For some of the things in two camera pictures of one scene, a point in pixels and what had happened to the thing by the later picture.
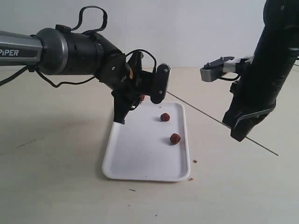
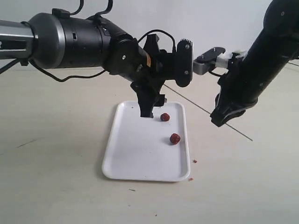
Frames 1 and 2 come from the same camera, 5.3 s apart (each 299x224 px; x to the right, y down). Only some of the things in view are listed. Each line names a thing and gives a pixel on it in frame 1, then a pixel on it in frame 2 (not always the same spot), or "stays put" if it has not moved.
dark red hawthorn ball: (165, 117) stays put
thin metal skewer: (219, 122) → (201, 108)
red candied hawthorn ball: (174, 138) stays put
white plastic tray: (152, 144) stays put
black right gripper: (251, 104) → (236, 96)
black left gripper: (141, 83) → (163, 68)
